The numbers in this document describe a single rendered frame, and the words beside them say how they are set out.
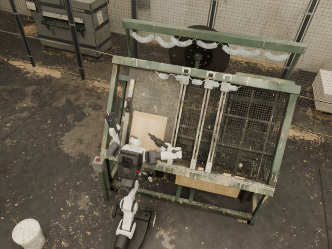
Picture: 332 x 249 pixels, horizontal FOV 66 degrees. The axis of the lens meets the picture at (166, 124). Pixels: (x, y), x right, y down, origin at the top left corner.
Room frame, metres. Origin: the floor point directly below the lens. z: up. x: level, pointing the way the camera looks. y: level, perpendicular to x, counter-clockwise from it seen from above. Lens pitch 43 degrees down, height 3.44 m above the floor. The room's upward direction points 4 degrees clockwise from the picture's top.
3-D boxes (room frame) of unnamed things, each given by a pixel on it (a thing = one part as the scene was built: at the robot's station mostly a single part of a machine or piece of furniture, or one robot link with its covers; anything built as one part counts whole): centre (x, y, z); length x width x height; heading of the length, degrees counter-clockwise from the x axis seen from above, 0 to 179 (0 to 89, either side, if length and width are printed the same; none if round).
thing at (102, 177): (1.98, 0.81, 0.38); 0.06 x 0.06 x 0.75; 79
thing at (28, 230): (1.30, 1.60, 0.24); 0.32 x 0.30 x 0.47; 73
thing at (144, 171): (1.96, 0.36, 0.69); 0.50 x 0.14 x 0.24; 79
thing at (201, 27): (3.04, -0.36, 1.85); 0.80 x 0.06 x 0.80; 79
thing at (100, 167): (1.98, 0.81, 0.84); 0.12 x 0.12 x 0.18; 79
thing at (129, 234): (1.44, 0.41, 0.28); 0.21 x 0.20 x 0.13; 169
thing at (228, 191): (2.09, -0.63, 0.53); 0.90 x 0.02 x 0.55; 79
